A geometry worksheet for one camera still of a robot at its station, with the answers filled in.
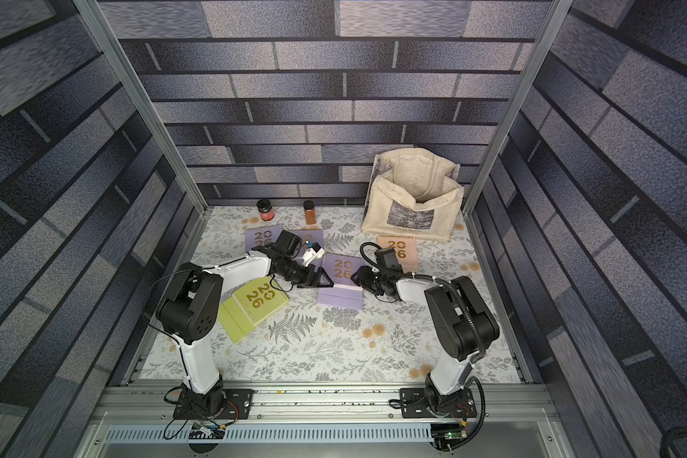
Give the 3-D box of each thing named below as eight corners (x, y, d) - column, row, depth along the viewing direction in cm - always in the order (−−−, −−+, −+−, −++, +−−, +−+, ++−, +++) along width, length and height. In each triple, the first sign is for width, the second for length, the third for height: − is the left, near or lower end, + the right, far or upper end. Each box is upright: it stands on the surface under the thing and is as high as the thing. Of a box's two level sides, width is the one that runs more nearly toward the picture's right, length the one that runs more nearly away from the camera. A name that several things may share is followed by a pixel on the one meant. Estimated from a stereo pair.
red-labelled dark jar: (258, 221, 117) (254, 209, 112) (261, 209, 121) (257, 198, 116) (273, 221, 117) (270, 209, 112) (276, 209, 121) (272, 198, 116)
